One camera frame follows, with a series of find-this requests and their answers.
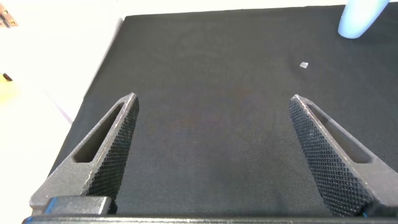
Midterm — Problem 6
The small wall panel hinge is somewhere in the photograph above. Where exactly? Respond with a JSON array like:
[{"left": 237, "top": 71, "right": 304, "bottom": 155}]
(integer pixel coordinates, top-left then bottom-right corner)
[{"left": 0, "top": 4, "right": 18, "bottom": 29}]

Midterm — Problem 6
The black tablecloth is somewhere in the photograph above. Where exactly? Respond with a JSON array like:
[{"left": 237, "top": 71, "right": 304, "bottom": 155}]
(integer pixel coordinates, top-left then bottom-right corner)
[{"left": 49, "top": 3, "right": 398, "bottom": 218}]

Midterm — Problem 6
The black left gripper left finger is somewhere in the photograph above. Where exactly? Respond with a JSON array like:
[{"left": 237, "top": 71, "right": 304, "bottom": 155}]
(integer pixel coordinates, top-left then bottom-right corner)
[{"left": 29, "top": 92, "right": 140, "bottom": 215}]

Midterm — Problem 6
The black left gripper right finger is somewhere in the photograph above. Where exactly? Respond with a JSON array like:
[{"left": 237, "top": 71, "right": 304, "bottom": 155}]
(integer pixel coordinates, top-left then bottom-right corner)
[{"left": 288, "top": 94, "right": 398, "bottom": 218}]

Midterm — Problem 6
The light blue plastic cup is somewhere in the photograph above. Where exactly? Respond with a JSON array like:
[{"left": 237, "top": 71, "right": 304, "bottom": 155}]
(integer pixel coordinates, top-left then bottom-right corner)
[{"left": 337, "top": 0, "right": 390, "bottom": 40}]

